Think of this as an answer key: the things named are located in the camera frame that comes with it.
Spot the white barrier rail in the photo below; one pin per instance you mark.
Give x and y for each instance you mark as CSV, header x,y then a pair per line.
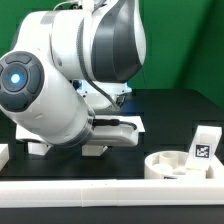
x,y
4,155
99,193
216,168

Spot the white front barrier rail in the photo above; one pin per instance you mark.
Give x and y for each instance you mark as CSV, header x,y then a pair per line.
x,y
99,193

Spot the white left barrier rail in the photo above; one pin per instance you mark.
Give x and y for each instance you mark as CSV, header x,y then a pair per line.
x,y
4,155

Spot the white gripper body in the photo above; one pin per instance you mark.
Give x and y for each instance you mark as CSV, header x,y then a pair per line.
x,y
122,137

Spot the white marker sheet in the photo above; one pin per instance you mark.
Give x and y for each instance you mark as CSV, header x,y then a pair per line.
x,y
133,121

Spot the white right barrier rail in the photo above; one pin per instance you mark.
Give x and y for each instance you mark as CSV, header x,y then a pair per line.
x,y
216,168

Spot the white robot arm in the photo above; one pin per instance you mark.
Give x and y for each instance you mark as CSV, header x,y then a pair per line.
x,y
99,41

